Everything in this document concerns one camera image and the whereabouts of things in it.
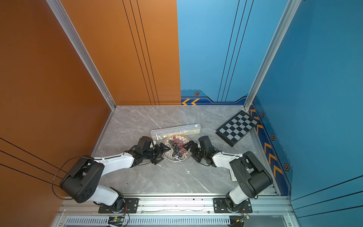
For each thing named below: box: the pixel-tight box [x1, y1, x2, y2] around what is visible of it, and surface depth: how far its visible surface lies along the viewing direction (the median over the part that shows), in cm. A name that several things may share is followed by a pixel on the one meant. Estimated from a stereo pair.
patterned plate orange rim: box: [163, 135, 191, 163], surface depth 93 cm
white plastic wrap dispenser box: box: [150, 123, 201, 141], surface depth 99 cm
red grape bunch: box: [171, 136, 184, 152], surface depth 93 cm
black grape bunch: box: [172, 141, 183, 160], surface depth 90 cm
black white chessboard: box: [215, 109, 259, 148], surface depth 104 cm
